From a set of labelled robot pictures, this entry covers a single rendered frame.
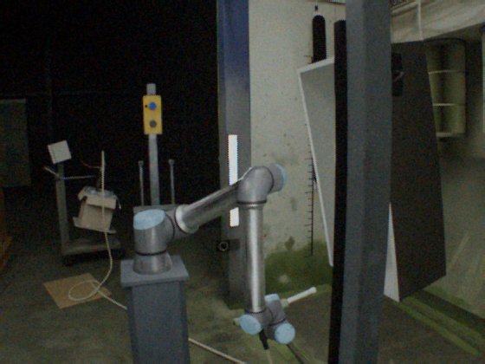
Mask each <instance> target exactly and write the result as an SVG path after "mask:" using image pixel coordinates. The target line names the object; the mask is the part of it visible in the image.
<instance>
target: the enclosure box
mask: <svg viewBox="0 0 485 364"><path fill-rule="evenodd" d="M391 52H397V53H401V55H402V57H403V61H402V70H403V73H404V77H403V81H402V84H403V93H402V94H401V95H400V96H398V97H393V98H391V110H392V121H391V139H392V144H391V190H390V214H389V237H388V243H387V259H386V272H385V292H384V294H385V295H386V296H389V297H390V298H392V299H394V300H395V301H398V302H400V301H402V300H404V299H405V298H407V297H408V296H411V295H413V294H414V293H416V292H418V291H419V290H420V289H423V288H425V287H426V286H428V285H430V284H432V283H433V282H435V281H436V280H438V279H441V278H442V277H444V276H446V274H447V272H446V264H445V263H446V256H445V239H444V222H443V197H442V189H441V180H440V166H439V154H438V146H437V135H436V129H435V120H434V112H433V102H432V96H431V92H430V78H429V72H428V69H427V61H426V54H425V52H424V40H420V41H411V42H394V43H391ZM333 59H334V56H333V57H330V58H329V59H326V60H324V61H319V62H316V63H314V64H311V65H308V66H304V67H301V68H298V69H297V74H298V78H299V83H300V88H301V97H302V102H303V107H304V112H305V117H306V123H307V131H308V137H309V141H310V143H311V147H312V152H313V157H314V166H315V171H316V177H317V182H318V192H319V197H320V207H321V212H322V217H323V222H324V226H325V232H326V237H327V251H328V256H329V261H330V265H332V266H333V230H334V204H335V147H336V139H335V96H334V67H333Z"/></svg>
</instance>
